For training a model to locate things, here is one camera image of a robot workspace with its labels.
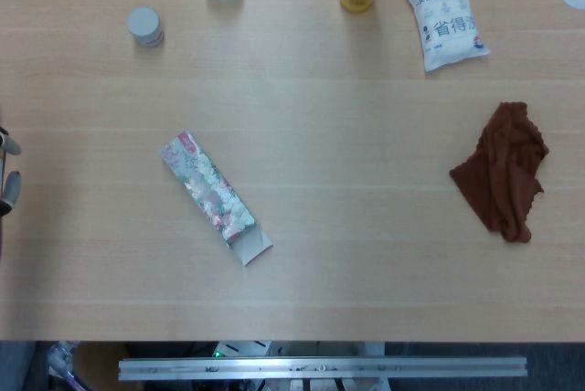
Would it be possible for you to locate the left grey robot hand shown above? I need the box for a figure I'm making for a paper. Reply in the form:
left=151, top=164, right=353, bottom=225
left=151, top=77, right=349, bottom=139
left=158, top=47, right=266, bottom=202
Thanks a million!
left=0, top=125, right=23, bottom=217

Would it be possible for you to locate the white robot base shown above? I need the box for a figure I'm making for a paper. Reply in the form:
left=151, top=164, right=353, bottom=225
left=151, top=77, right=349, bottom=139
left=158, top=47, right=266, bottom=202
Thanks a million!
left=213, top=340, right=275, bottom=358

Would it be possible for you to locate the aluminium rail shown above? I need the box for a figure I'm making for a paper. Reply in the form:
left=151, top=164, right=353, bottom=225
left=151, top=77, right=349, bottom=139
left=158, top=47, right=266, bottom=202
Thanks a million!
left=118, top=356, right=527, bottom=382

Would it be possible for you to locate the floral patterned carton box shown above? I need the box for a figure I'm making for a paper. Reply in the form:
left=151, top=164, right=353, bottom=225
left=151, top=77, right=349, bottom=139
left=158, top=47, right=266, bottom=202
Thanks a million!
left=159, top=131, right=274, bottom=268

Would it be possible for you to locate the small white jar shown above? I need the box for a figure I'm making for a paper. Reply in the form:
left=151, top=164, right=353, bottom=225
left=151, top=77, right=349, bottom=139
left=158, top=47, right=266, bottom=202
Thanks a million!
left=126, top=5, right=165, bottom=48

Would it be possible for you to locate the brown cloth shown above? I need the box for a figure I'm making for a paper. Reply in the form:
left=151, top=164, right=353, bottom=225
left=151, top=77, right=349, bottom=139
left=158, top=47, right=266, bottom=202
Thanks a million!
left=449, top=101, right=550, bottom=243

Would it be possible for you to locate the white plastic refill bag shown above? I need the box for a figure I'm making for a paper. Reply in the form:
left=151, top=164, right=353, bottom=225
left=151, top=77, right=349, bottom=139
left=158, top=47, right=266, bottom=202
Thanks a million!
left=395, top=0, right=491, bottom=73

